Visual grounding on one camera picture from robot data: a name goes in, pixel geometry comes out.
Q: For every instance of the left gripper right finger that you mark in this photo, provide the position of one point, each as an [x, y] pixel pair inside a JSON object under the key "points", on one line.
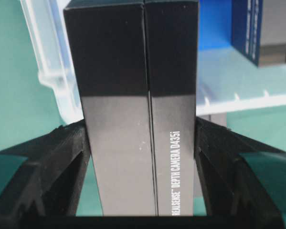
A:
{"points": [[240, 177]]}

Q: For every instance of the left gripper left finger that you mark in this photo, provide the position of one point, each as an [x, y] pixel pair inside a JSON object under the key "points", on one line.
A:
{"points": [[43, 177]]}

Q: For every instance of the black d435i box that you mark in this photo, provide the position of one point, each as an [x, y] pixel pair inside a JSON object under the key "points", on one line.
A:
{"points": [[135, 63], [259, 30]]}

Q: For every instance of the clear plastic storage case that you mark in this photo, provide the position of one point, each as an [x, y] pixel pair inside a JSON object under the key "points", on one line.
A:
{"points": [[227, 81]]}

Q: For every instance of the green table cloth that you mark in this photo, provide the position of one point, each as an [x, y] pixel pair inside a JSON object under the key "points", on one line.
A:
{"points": [[28, 109]]}

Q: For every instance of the blue liner sheet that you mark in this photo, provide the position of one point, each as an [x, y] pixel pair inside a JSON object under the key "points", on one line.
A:
{"points": [[215, 24]]}

